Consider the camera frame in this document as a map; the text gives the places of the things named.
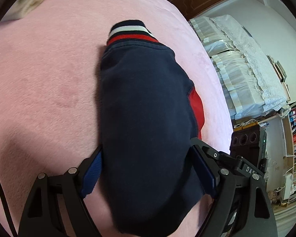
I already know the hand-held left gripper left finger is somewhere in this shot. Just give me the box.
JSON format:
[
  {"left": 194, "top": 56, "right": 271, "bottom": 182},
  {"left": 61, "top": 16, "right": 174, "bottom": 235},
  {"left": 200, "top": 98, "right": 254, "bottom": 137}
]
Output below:
[{"left": 17, "top": 144, "right": 104, "bottom": 237}]

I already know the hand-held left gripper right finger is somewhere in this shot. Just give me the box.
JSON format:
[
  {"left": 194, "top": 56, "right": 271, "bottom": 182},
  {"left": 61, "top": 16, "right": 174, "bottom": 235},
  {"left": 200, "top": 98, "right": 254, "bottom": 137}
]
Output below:
[{"left": 192, "top": 145, "right": 278, "bottom": 237}]

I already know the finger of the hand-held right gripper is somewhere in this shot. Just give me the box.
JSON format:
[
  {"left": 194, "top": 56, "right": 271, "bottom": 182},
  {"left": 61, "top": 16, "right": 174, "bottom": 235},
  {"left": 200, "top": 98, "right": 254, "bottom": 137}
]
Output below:
[{"left": 190, "top": 137, "right": 243, "bottom": 171}]

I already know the navy and red jacket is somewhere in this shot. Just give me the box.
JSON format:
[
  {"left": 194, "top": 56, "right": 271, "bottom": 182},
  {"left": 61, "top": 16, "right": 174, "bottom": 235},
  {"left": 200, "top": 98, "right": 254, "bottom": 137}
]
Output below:
[{"left": 99, "top": 20, "right": 205, "bottom": 237}]

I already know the white bookshelf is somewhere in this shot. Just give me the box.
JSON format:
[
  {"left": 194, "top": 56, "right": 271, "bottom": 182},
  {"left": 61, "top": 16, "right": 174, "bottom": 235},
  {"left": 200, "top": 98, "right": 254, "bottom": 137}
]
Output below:
[{"left": 258, "top": 101, "right": 296, "bottom": 206}]

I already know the plastic-covered pale bedding stack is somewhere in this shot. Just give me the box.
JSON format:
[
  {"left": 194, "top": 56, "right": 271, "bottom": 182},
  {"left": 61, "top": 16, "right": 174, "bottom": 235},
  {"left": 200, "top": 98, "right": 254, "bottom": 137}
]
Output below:
[{"left": 189, "top": 17, "right": 265, "bottom": 121}]

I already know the white lace cover cloth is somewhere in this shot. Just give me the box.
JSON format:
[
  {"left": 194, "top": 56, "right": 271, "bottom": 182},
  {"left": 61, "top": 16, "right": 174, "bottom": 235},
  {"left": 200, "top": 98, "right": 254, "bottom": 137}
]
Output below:
[{"left": 210, "top": 15, "right": 291, "bottom": 116}]

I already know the pink fleece blanket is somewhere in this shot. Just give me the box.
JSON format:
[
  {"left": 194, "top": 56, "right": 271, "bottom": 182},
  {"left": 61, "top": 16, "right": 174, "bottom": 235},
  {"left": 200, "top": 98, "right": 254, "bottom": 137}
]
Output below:
[{"left": 0, "top": 0, "right": 233, "bottom": 237}]

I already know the stack of books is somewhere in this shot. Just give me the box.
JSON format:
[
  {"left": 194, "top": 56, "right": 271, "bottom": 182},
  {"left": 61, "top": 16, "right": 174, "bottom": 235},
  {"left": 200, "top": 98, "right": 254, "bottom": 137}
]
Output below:
[{"left": 267, "top": 54, "right": 289, "bottom": 86}]

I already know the beige folded blanket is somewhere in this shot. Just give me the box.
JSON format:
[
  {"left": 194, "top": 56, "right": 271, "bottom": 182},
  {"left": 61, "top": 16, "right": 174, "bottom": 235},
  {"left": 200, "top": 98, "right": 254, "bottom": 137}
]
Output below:
[{"left": 8, "top": 0, "right": 80, "bottom": 21}]

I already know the white charging cable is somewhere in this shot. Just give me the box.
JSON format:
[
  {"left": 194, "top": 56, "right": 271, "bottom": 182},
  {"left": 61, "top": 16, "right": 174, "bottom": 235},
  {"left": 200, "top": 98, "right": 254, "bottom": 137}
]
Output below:
[{"left": 233, "top": 119, "right": 259, "bottom": 129}]

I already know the black cable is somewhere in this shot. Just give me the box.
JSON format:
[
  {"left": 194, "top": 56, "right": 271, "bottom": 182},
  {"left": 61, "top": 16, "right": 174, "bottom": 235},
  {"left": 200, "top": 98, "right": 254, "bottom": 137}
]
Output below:
[{"left": 0, "top": 162, "right": 18, "bottom": 237}]

